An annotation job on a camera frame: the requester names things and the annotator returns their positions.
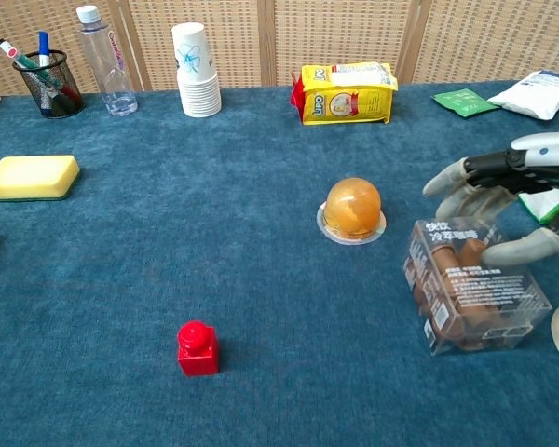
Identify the black mesh pen holder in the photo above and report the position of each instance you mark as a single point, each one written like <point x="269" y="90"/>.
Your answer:
<point x="58" y="100"/>

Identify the stack of white paper cups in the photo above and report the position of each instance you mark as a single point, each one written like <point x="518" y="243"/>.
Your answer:
<point x="195" y="79"/>

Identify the orange bun in clear dome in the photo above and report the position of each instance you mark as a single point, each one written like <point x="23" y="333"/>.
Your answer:
<point x="352" y="207"/>

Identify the flat green sachet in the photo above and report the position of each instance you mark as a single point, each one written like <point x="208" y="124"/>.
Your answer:
<point x="463" y="102"/>

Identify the clear plastic water bottle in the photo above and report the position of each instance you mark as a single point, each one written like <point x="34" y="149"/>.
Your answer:
<point x="109" y="65"/>

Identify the white plastic packet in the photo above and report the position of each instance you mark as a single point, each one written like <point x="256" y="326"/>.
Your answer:
<point x="535" y="95"/>

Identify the clear box of brown capsules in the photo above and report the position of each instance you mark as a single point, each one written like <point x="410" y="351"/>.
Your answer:
<point x="470" y="298"/>

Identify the blue marker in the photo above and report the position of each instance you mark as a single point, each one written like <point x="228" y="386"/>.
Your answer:
<point x="43" y="46"/>

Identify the blue felt table cover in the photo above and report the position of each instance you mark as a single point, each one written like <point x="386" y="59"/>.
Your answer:
<point x="261" y="288"/>

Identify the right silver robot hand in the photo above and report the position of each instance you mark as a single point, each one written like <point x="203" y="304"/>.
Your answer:
<point x="545" y="153"/>

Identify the green marker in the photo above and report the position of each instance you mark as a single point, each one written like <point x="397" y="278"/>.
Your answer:
<point x="28" y="62"/>

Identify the yellow sponge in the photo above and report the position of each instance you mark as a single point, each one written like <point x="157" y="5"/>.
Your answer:
<point x="30" y="176"/>

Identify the white marker with red band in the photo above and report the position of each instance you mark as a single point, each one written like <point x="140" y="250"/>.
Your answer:
<point x="10" y="50"/>

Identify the small red toy brick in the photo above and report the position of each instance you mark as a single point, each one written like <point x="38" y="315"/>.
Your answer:
<point x="198" y="354"/>

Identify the yellow Lipo snack package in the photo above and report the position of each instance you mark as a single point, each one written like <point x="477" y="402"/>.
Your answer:
<point x="349" y="100"/>

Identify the green tissue pack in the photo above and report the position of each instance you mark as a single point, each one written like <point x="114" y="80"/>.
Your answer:
<point x="549" y="205"/>

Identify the wicker folding screen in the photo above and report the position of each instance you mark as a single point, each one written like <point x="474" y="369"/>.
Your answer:
<point x="335" y="37"/>

